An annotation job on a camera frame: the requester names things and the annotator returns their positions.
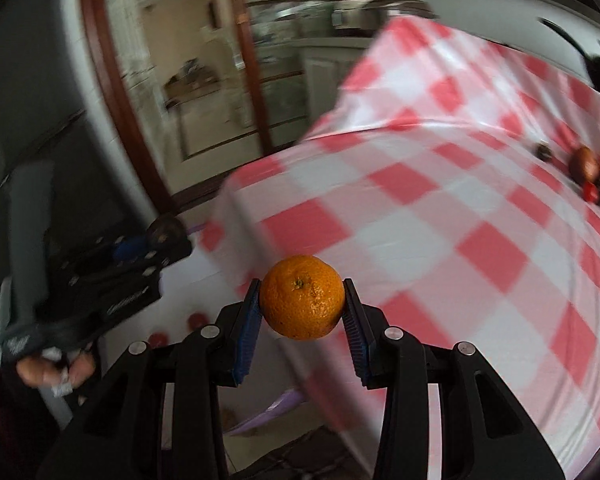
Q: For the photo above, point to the purple plastic object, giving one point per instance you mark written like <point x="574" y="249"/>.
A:
<point x="275" y="405"/>

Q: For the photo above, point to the wooden door frame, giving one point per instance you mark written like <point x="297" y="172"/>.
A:
<point x="115" y="100"/>

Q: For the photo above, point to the silver rice cooker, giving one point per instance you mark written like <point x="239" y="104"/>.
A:
<point x="355" y="12"/>

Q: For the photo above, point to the person's left hand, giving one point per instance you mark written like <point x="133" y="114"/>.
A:
<point x="40" y="370"/>

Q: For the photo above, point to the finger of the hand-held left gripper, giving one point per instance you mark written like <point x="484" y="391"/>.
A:
<point x="172" y="242"/>
<point x="127" y="251"/>

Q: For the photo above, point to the small dark round fruit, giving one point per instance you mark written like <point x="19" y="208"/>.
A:
<point x="543" y="151"/>

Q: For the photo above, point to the orange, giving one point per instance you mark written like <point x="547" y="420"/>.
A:
<point x="302" y="297"/>

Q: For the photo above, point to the red white checkered tablecloth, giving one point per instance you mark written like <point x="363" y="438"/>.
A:
<point x="430" y="260"/>

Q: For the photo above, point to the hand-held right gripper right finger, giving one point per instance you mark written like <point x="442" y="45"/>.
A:
<point x="360" y="340"/>

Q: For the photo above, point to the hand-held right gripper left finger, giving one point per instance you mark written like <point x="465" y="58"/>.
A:
<point x="245" y="335"/>

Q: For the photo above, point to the person's left forearm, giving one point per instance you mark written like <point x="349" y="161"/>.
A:
<point x="10" y="425"/>

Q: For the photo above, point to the large brown round fruit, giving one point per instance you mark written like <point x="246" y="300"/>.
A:
<point x="584" y="162"/>

